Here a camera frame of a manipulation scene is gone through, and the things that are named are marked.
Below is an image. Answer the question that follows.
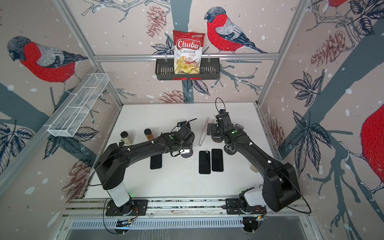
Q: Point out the Chuba cassava chips bag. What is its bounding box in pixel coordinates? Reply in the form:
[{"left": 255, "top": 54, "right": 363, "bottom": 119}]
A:
[{"left": 173, "top": 31, "right": 205, "bottom": 74}]

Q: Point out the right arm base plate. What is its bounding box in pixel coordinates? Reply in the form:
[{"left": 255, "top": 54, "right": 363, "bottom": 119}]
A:
[{"left": 222, "top": 199, "right": 267, "bottom": 215}]

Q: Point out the black wire wall basket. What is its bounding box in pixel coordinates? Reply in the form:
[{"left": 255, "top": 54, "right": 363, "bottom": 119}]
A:
[{"left": 155, "top": 57, "right": 221, "bottom": 81}]

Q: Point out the orange spice jar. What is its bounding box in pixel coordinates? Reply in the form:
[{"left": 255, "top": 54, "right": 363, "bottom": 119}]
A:
[{"left": 144, "top": 129, "right": 154, "bottom": 141}]

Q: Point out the aluminium rail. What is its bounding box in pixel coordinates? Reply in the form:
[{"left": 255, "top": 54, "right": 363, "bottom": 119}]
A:
[{"left": 62, "top": 197, "right": 311, "bottom": 219}]

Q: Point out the white mesh wall basket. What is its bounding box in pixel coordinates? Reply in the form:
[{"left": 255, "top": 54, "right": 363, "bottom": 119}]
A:
[{"left": 48, "top": 73, "right": 110, "bottom": 137}]

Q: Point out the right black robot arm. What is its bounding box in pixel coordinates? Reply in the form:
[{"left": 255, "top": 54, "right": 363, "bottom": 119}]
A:
[{"left": 207, "top": 109, "right": 302, "bottom": 212}]

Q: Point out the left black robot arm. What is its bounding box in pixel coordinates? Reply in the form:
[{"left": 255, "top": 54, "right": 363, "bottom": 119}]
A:
[{"left": 95, "top": 121, "right": 195, "bottom": 208}]

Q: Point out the black phone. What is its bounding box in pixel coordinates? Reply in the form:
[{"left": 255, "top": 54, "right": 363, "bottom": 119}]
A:
[
  {"left": 212, "top": 149, "right": 224, "bottom": 172},
  {"left": 150, "top": 155, "right": 163, "bottom": 170},
  {"left": 199, "top": 151, "right": 211, "bottom": 175}
]

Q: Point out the pale spice jar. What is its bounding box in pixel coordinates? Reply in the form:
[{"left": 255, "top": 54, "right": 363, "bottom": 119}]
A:
[{"left": 121, "top": 131, "right": 134, "bottom": 145}]

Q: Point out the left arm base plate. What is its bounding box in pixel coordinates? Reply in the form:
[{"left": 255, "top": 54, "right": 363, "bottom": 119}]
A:
[{"left": 105, "top": 199, "right": 149, "bottom": 217}]

